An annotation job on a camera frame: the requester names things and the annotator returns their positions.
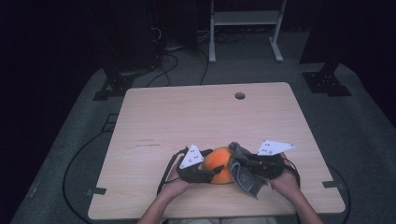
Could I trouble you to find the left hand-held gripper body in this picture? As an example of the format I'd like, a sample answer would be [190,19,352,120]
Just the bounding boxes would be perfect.
[175,143,217,185]

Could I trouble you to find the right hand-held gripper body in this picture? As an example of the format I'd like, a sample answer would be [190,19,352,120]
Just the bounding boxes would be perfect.
[247,139,297,181]

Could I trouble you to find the orange plush toy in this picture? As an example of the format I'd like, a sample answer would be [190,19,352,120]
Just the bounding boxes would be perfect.
[201,146,235,186]

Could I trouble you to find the grey fuzzy cloth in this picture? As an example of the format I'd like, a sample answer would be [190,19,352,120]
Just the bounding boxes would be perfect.
[227,141,269,200]

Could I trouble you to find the person's left hand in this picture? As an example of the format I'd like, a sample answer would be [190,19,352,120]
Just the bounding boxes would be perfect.
[160,162,191,202]

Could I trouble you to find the person's right hand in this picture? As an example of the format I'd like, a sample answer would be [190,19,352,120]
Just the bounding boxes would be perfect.
[268,152,302,201]

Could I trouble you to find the black tape strip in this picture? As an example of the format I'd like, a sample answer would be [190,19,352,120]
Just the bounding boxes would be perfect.
[86,187,107,197]
[321,179,340,189]

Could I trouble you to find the black stand base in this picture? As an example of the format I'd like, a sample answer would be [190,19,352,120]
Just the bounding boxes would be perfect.
[301,60,353,98]
[92,66,135,102]

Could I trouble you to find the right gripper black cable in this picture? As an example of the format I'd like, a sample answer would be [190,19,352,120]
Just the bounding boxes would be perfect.
[282,158,303,189]

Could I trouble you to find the long black floor cable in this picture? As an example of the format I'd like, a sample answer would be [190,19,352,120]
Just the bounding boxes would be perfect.
[63,130,110,224]
[326,163,353,216]

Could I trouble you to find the tangled black floor cables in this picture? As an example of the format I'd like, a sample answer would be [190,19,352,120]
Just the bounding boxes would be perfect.
[145,26,247,89]

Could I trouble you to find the black floor frame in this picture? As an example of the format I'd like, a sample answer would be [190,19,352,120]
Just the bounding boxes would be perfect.
[100,113,120,133]

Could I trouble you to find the white metal stand frame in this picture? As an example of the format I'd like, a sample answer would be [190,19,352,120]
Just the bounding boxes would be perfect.
[208,0,288,64]

